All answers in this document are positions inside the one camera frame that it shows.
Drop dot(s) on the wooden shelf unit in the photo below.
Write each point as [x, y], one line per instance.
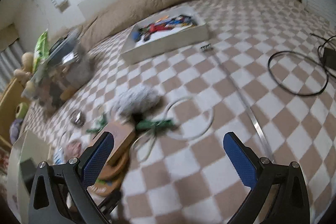
[10, 99]

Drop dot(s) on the white tray of lighters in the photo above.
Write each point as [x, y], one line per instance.
[163, 32]

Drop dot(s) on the round panda wooden coaster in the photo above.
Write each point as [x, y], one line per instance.
[111, 177]

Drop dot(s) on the green wet wipes pack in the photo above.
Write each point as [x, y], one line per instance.
[41, 51]

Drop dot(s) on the brown tape roll in bag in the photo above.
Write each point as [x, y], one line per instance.
[77, 118]

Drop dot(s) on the white cardboard storage box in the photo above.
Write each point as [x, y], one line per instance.
[28, 146]

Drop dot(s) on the square wooden hook board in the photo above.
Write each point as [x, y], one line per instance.
[123, 134]

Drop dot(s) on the purple plush toy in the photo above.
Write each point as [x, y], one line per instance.
[15, 130]

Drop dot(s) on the green plastic clip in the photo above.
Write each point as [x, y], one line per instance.
[159, 125]
[98, 125]

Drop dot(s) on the avocado plush toy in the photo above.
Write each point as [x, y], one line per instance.
[21, 110]

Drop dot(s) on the clear plastic storage bin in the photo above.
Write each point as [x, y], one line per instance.
[67, 68]

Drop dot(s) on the beige knitted plush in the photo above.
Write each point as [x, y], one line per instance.
[24, 74]

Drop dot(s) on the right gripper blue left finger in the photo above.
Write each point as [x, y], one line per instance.
[94, 158]

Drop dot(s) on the black power adapter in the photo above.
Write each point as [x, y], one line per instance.
[329, 58]

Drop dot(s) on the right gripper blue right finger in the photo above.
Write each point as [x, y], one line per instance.
[242, 158]

